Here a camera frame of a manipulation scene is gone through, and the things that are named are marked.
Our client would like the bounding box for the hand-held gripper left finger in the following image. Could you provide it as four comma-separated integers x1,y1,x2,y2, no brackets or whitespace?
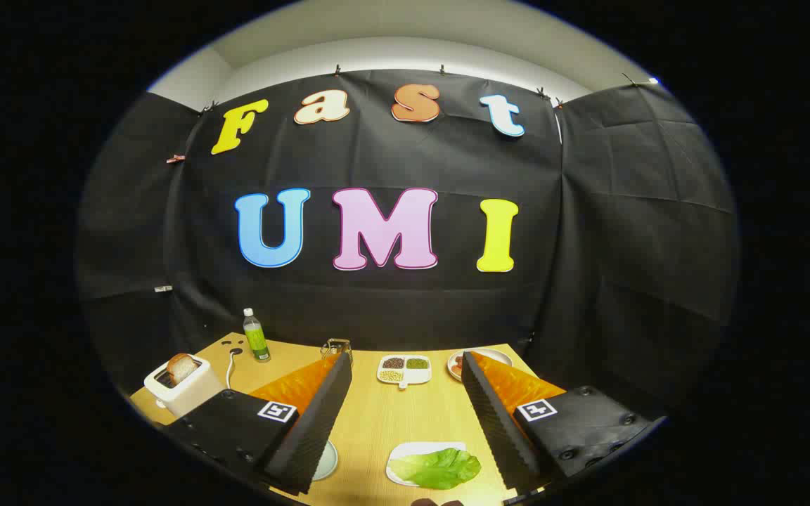
166,351,354,496

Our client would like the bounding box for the white power cable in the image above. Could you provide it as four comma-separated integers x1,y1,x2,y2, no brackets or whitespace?
225,347,244,391

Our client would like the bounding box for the divided white bean dish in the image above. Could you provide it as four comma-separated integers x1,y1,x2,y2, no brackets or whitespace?
377,354,432,389

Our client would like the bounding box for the round white meat plate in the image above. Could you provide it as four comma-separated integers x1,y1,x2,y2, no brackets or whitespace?
447,348,513,382

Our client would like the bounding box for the toast bread slice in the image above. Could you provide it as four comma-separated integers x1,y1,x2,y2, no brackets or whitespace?
167,353,200,386

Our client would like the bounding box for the green label water bottle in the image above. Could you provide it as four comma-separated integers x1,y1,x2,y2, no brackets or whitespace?
243,308,271,363

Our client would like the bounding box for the black backdrop cloth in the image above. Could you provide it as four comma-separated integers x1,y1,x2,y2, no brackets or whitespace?
76,68,740,422

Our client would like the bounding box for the wire cutlery holder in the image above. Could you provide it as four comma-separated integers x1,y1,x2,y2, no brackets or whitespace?
321,339,354,368

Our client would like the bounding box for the green lettuce leaf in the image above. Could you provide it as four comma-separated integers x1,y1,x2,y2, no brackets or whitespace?
390,448,482,491

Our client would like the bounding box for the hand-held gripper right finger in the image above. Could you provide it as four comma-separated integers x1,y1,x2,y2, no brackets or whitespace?
461,351,666,493

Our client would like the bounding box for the pale green round plate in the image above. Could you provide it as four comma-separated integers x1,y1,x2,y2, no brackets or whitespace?
312,440,339,481

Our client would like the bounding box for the white square plate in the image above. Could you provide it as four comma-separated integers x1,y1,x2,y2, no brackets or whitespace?
385,441,468,487

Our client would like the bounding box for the white toaster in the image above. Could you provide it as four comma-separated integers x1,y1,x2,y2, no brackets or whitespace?
143,355,224,418

